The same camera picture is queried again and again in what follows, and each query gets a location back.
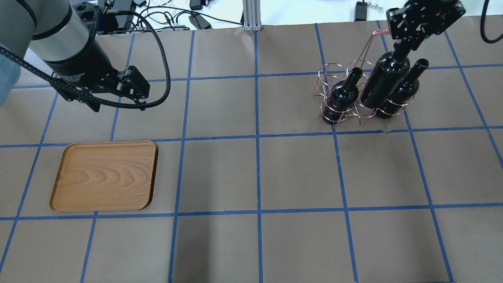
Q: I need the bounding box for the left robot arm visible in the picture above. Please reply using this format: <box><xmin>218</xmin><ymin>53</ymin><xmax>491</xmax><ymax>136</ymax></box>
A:
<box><xmin>1</xmin><ymin>0</ymin><xmax>166</xmax><ymax>112</ymax></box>

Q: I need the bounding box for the aluminium frame post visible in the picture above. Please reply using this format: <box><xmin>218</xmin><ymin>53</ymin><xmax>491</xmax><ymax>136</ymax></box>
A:
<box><xmin>242</xmin><ymin>0</ymin><xmax>263</xmax><ymax>31</ymax></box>

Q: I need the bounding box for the copper wire bottle basket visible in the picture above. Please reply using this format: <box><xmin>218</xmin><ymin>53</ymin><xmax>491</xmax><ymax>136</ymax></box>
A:
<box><xmin>313</xmin><ymin>27</ymin><xmax>391</xmax><ymax>128</ymax></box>

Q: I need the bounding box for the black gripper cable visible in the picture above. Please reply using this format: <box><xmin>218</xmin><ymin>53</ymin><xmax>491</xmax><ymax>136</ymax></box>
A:
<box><xmin>0</xmin><ymin>10</ymin><xmax>173</xmax><ymax>110</ymax></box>

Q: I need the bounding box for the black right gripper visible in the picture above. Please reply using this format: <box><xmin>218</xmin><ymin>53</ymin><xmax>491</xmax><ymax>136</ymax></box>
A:
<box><xmin>386</xmin><ymin>0</ymin><xmax>466</xmax><ymax>50</ymax></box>

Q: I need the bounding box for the wooden tray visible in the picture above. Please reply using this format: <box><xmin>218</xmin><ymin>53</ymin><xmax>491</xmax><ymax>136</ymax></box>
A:
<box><xmin>49</xmin><ymin>140</ymin><xmax>158</xmax><ymax>212</ymax></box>

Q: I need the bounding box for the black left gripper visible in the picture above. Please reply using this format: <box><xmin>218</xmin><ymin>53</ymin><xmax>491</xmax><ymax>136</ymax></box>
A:
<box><xmin>52</xmin><ymin>41</ymin><xmax>150</xmax><ymax>107</ymax></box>

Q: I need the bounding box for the black wine bottle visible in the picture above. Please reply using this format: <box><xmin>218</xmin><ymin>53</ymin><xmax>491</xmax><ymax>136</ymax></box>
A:
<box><xmin>360</xmin><ymin>39</ymin><xmax>412</xmax><ymax>109</ymax></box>
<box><xmin>375</xmin><ymin>59</ymin><xmax>430</xmax><ymax>119</ymax></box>
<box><xmin>320</xmin><ymin>67</ymin><xmax>363</xmax><ymax>125</ymax></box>

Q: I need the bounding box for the black power adapter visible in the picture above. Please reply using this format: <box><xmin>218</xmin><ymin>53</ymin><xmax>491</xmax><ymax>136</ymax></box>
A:
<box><xmin>354</xmin><ymin>0</ymin><xmax>368</xmax><ymax>22</ymax></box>

